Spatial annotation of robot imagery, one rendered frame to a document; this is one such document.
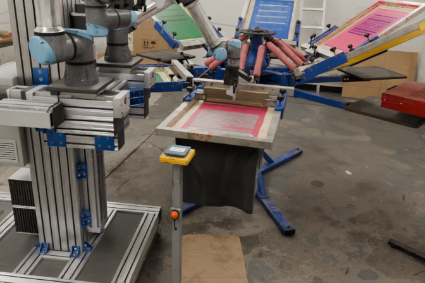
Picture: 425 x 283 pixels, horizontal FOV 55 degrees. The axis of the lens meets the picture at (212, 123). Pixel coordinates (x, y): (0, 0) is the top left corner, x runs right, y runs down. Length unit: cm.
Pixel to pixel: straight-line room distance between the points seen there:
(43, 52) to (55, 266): 125
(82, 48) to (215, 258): 158
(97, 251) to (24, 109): 102
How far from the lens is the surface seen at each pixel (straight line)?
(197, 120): 229
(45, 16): 174
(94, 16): 154
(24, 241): 274
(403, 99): 258
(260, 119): 235
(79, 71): 184
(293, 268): 279
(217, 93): 255
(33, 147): 232
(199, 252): 279
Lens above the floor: 174
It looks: 20 degrees down
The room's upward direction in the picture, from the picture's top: 2 degrees clockwise
